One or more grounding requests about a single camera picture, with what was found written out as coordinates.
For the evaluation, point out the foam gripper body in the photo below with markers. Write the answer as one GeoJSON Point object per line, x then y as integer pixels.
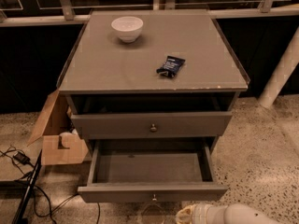
{"type": "Point", "coordinates": [201, 214]}

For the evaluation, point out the grey drawer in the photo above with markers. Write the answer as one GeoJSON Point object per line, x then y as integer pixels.
{"type": "Point", "coordinates": [158, 115]}
{"type": "Point", "coordinates": [151, 170]}

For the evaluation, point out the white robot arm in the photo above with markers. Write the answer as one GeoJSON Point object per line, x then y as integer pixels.
{"type": "Point", "coordinates": [237, 213]}

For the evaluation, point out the grey top drawer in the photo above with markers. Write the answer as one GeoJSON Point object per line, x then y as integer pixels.
{"type": "Point", "coordinates": [158, 115]}

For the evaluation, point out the grey drawer cabinet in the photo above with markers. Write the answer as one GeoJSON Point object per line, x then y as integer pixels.
{"type": "Point", "coordinates": [102, 64]}

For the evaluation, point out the brown cardboard box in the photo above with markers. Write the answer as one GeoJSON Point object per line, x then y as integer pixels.
{"type": "Point", "coordinates": [60, 142]}

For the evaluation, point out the dark blue snack packet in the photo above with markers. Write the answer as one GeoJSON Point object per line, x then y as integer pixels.
{"type": "Point", "coordinates": [170, 67]}

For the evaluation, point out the black tripod leg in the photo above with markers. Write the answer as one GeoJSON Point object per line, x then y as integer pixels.
{"type": "Point", "coordinates": [28, 186]}

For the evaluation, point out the black power adapter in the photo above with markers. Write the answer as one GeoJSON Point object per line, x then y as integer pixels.
{"type": "Point", "coordinates": [22, 158]}

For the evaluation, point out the white diagonal pillar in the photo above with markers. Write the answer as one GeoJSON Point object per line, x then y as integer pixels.
{"type": "Point", "coordinates": [287, 64]}

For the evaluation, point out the white ceramic bowl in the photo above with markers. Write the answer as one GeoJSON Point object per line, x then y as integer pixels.
{"type": "Point", "coordinates": [127, 28]}

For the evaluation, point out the metal window railing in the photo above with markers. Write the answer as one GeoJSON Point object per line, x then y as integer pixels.
{"type": "Point", "coordinates": [16, 13]}

